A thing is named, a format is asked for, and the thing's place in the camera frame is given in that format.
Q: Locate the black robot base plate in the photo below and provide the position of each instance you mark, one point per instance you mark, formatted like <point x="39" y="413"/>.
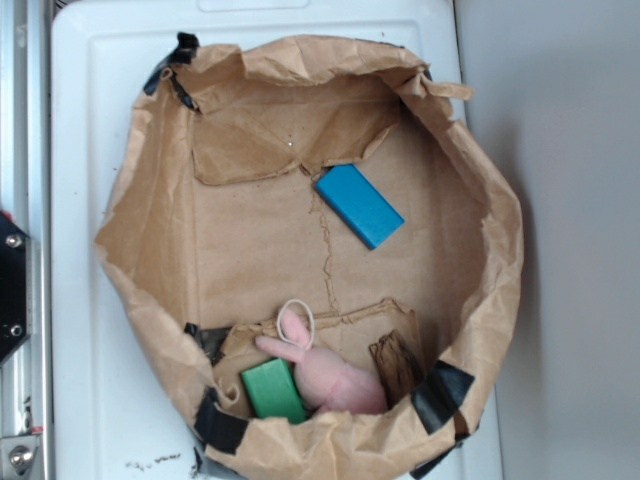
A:
<point x="14" y="282"/>

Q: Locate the metal frame rail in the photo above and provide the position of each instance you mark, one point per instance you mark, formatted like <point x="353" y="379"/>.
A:
<point x="27" y="431"/>

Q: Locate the blue rectangular block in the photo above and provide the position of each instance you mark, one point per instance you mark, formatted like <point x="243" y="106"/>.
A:
<point x="359" y="204"/>

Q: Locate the brown bark piece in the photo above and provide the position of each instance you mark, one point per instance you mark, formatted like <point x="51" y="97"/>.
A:
<point x="397" y="367"/>

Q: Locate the beige rubber band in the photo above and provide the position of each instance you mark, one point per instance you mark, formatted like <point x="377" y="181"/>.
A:
<point x="306" y="311"/>

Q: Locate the pink plush bunny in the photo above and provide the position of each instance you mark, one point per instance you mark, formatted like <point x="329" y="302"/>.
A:
<point x="324" y="380"/>

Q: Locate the brown paper bag liner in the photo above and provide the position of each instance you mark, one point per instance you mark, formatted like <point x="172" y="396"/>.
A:
<point x="221" y="142"/>

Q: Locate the green rectangular block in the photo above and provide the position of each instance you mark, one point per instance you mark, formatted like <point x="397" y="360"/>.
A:
<point x="272" y="391"/>

